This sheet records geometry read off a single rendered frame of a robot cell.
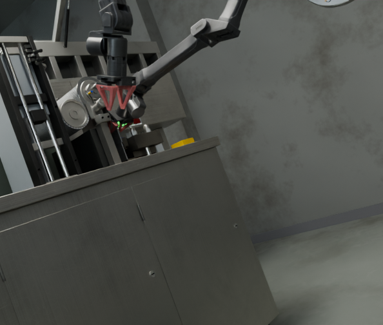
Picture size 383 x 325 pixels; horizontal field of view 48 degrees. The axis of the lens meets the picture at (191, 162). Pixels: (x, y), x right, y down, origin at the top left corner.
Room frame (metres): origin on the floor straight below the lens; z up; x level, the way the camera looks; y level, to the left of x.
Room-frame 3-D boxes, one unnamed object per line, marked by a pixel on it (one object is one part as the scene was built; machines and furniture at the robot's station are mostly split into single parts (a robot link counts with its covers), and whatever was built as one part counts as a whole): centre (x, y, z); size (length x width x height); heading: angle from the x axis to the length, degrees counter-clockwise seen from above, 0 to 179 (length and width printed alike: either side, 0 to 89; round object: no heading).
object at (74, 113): (1.77, 0.46, 1.17); 0.26 x 0.12 x 0.12; 48
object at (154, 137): (2.01, 0.29, 1.00); 0.40 x 0.16 x 0.06; 48
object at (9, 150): (1.63, 0.63, 1.17); 0.34 x 0.05 x 0.54; 48
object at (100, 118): (1.72, 0.28, 1.05); 0.06 x 0.05 x 0.31; 48
